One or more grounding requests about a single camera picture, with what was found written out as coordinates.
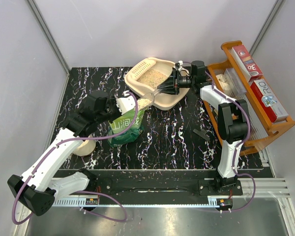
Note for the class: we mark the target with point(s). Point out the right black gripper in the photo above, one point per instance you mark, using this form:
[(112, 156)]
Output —
[(171, 86)]

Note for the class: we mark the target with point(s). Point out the clear plastic scoop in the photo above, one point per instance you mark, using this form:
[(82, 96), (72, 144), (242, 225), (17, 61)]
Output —
[(147, 100)]

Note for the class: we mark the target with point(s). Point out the green litter bag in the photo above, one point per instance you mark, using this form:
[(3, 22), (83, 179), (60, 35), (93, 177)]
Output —
[(122, 123)]

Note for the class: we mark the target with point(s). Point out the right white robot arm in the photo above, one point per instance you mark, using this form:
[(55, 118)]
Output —
[(233, 122)]

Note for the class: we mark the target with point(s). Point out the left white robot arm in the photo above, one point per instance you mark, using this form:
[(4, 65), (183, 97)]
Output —
[(35, 188)]

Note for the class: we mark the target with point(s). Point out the beige litter box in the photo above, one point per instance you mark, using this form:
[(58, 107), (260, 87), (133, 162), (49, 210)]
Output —
[(146, 75)]

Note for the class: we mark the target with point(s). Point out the clear acrylic box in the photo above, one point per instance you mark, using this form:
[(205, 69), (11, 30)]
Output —
[(237, 86)]

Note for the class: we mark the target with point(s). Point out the red box 3b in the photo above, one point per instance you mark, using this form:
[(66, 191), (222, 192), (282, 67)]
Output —
[(246, 63)]

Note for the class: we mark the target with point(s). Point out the red white box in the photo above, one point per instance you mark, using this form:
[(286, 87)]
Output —
[(268, 100)]

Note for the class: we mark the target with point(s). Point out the white pack in rack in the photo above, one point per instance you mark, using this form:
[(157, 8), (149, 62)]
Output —
[(226, 87)]

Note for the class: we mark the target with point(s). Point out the orange wooden rack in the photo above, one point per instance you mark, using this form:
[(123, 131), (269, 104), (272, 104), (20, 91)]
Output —
[(273, 130)]

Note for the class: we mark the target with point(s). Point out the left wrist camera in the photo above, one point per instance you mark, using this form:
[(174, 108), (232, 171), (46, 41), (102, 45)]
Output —
[(125, 103)]

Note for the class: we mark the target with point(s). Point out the small black bracket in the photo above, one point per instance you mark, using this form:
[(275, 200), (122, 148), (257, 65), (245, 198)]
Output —
[(202, 134)]

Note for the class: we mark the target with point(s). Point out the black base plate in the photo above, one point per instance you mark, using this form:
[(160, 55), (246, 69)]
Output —
[(162, 188)]

